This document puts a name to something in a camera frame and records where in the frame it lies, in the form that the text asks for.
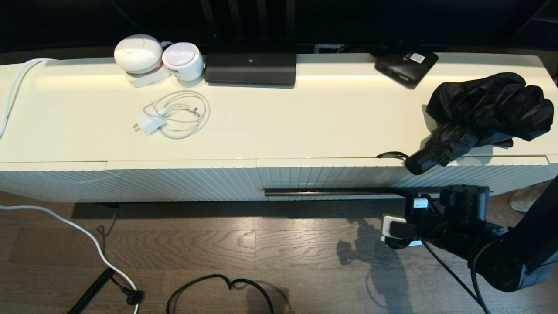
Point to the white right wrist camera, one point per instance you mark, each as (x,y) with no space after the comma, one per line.
(392,229)

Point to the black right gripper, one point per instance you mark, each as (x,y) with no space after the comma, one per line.
(429,218)

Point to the large white round device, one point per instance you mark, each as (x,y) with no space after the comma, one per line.
(138,54)

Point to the white fluted cabinet front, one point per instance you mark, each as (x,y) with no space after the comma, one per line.
(174,183)
(43,183)

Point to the white charger plug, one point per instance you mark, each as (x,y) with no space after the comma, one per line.
(150,123)

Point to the black router box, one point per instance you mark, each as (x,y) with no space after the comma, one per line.
(250,69)

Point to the black umbrella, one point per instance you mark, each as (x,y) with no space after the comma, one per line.
(479,104)

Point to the black set-top box with sticker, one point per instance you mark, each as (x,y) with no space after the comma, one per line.
(403,69)

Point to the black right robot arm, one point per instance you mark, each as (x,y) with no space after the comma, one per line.
(523,253)

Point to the small white round device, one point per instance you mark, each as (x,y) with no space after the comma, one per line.
(183,61)

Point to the white flat device base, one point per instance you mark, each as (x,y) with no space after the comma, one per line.
(146,80)

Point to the white fluted drawer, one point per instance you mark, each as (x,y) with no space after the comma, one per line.
(327,176)

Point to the white slatted cabinet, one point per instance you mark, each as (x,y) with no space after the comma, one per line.
(305,122)

